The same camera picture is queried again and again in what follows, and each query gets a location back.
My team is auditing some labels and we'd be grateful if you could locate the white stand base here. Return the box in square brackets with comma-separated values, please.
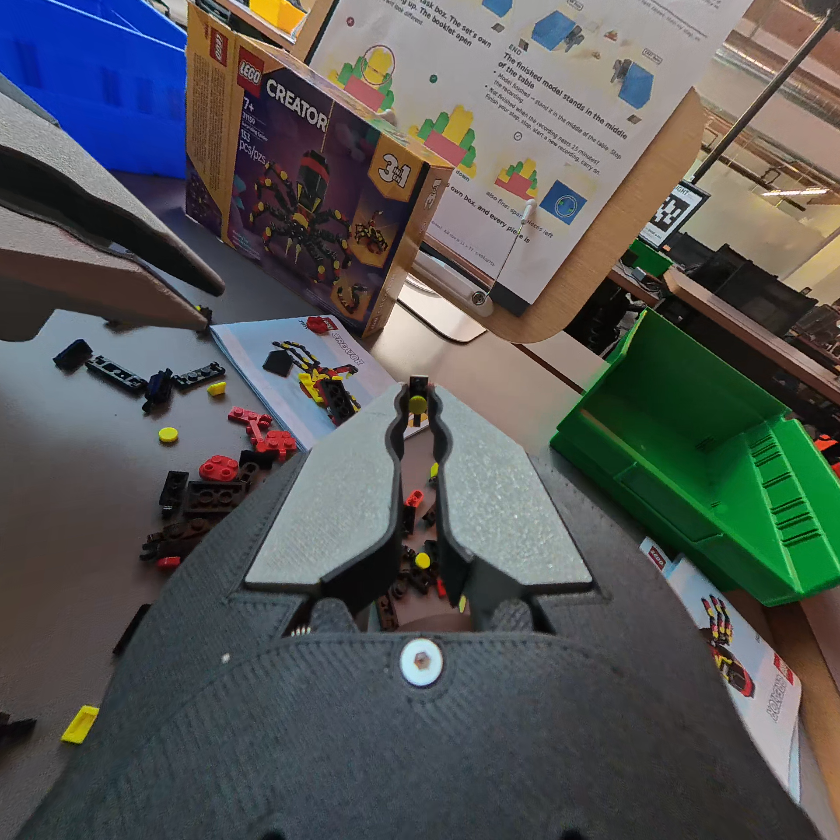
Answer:
[397, 252, 490, 343]

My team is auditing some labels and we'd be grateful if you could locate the instruction sheet on wooden board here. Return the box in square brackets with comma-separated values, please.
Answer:
[292, 0, 706, 345]

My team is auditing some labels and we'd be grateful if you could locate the green plastic bin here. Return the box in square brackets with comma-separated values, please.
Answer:
[550, 308, 840, 608]

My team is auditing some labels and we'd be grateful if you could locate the small instruction booklet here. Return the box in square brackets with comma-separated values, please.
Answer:
[640, 537, 805, 805]

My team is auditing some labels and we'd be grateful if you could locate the yellow plastic bin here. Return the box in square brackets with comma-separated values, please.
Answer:
[249, 0, 306, 30]

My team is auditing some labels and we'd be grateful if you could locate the framed marker sign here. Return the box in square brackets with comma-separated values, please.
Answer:
[640, 180, 713, 252]

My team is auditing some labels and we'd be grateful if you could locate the metal wire clip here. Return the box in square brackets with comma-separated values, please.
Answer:
[471, 200, 540, 308]

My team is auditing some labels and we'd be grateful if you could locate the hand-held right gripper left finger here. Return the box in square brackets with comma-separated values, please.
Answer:
[243, 384, 404, 614]

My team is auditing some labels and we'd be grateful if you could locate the printed instruction sheet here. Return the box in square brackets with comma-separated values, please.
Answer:
[307, 0, 756, 316]

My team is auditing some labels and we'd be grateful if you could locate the thin black pole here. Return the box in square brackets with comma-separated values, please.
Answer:
[692, 10, 840, 185]

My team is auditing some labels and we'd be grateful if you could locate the wooden background desk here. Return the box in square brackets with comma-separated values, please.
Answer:
[607, 262, 840, 408]

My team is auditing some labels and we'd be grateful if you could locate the blue plastic bin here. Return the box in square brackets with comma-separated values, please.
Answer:
[0, 0, 188, 179]

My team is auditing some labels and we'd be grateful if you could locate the lego pieces pile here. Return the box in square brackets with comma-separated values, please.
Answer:
[0, 303, 475, 746]

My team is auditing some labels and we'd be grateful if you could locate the scorpion cover instruction booklet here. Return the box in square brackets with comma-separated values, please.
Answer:
[210, 315, 434, 454]

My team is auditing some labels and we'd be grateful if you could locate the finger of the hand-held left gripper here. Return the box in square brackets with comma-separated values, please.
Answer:
[0, 206, 212, 342]
[0, 72, 227, 298]

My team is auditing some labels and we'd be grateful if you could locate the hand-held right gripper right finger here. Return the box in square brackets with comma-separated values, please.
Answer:
[425, 384, 596, 631]

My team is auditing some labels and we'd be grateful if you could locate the purple cardboard lego box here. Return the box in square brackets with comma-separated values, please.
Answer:
[185, 3, 454, 339]

